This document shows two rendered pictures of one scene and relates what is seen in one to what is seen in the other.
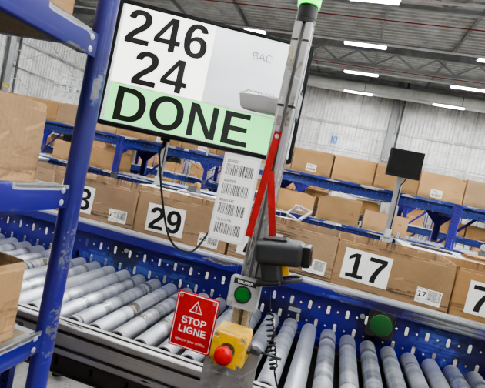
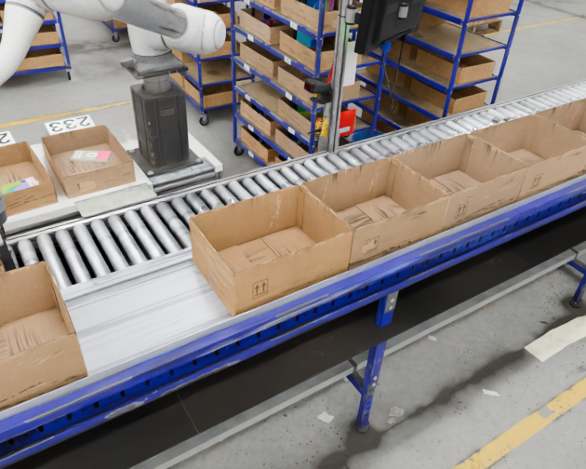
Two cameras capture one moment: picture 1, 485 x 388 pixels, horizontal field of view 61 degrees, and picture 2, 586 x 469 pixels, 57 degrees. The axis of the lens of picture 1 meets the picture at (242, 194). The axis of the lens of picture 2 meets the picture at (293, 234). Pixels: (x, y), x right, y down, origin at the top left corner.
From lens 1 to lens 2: 3.11 m
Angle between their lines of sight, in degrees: 120
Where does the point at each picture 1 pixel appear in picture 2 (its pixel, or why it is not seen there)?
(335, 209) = not seen: outside the picture
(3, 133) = (314, 18)
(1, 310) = (312, 61)
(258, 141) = not seen: hidden behind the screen
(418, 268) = (328, 183)
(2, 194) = (305, 30)
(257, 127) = not seen: hidden behind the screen
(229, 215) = (348, 73)
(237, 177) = (350, 53)
